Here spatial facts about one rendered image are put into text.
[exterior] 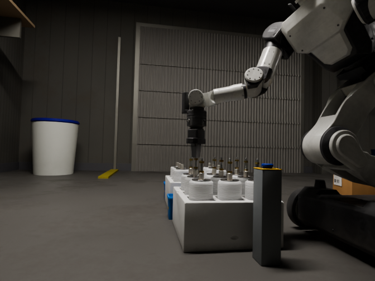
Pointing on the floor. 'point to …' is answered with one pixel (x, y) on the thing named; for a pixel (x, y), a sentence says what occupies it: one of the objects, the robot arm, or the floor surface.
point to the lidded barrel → (53, 146)
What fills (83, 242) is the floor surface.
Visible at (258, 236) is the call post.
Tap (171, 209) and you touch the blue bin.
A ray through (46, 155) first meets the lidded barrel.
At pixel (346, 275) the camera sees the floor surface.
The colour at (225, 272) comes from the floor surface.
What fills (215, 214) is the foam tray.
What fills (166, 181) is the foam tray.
